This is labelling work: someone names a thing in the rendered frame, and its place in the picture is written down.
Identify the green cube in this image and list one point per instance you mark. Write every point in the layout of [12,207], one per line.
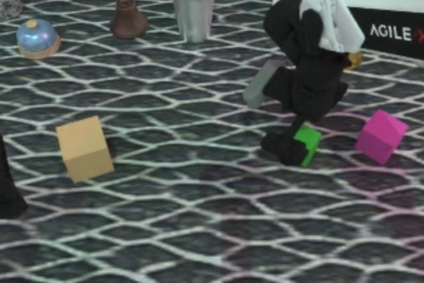
[311,137]

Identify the blue dome call bell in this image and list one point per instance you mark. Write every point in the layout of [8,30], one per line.
[37,37]

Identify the tan wooden cube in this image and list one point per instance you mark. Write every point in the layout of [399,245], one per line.
[84,150]

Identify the magenta cube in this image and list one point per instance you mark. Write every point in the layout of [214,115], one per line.
[381,138]

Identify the black tapered object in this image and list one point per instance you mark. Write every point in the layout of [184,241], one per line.
[10,190]

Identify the silver metal cup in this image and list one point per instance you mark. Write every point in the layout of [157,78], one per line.
[194,8]

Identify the grey cylinder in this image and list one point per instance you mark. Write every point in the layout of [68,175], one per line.
[260,84]

